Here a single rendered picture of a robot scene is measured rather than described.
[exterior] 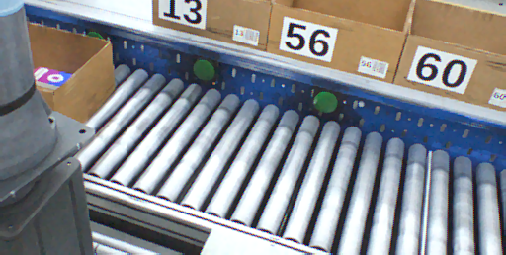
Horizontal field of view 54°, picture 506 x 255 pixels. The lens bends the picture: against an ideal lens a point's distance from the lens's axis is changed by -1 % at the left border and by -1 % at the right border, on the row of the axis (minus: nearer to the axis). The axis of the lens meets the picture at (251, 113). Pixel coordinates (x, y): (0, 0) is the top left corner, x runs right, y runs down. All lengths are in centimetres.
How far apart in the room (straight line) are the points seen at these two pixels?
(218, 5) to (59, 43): 49
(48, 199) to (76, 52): 86
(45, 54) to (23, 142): 98
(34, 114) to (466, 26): 138
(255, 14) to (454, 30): 65
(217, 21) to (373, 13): 53
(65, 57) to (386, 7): 104
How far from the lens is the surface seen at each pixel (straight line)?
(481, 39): 178
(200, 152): 138
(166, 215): 122
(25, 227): 79
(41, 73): 169
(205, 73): 159
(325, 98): 150
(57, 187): 83
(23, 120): 72
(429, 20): 175
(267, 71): 153
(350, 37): 148
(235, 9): 154
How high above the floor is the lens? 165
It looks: 36 degrees down
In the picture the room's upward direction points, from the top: 7 degrees clockwise
